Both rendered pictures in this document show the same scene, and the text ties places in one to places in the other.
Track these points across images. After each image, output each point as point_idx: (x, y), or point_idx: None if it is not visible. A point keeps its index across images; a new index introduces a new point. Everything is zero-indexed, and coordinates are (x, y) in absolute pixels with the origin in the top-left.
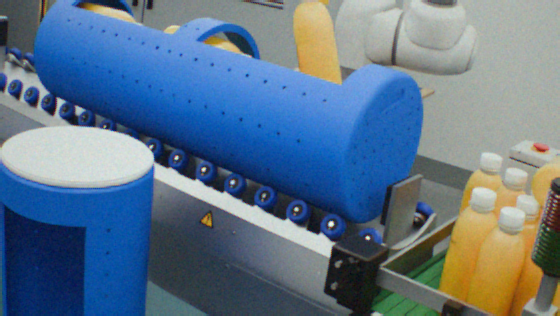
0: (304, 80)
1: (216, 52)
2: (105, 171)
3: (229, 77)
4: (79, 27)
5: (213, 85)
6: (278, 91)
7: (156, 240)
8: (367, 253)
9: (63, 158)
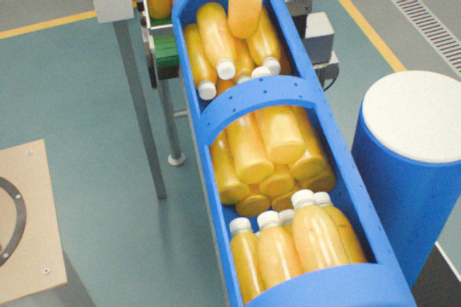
0: (276, 1)
1: (301, 60)
2: (414, 81)
3: (304, 50)
4: (380, 227)
5: (312, 65)
6: (289, 18)
7: None
8: (296, 2)
9: (440, 104)
